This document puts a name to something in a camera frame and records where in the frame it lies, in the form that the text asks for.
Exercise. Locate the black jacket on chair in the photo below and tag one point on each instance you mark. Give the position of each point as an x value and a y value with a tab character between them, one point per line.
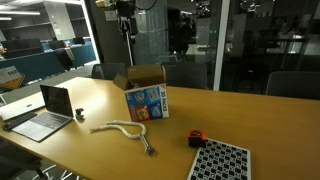
64	58

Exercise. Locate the orange black tape measure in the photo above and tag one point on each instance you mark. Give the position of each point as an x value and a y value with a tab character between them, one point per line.
196	138

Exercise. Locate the blue office partition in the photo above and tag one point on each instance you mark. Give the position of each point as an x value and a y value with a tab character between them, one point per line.
36	65

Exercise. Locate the white paper pillar sign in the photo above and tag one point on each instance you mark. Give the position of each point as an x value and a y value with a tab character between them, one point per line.
110	15

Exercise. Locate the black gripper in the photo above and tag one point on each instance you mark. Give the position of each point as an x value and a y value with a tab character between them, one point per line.
125	8

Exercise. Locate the yellow white sign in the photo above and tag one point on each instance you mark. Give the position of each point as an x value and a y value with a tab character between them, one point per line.
10	78

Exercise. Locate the colourful printed cardboard box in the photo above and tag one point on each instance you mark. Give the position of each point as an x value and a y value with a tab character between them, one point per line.
146	103

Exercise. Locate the open grey laptop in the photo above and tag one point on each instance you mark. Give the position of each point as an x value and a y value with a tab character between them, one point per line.
50	110

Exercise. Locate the black phone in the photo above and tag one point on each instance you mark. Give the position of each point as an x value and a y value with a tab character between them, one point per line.
18	121

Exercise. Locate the small metal wrench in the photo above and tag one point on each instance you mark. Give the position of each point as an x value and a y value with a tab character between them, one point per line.
148	148

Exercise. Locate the closed white laptop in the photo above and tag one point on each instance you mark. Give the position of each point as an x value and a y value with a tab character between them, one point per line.
20	106

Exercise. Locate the black swivel chair base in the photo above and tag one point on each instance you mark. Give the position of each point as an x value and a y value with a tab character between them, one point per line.
30	166

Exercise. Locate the dark office chair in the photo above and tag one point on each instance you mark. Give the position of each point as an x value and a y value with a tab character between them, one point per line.
293	85
186	75
106	71

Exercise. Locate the black white checkerboard sheet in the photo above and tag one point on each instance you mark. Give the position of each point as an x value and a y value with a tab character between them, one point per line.
221	161

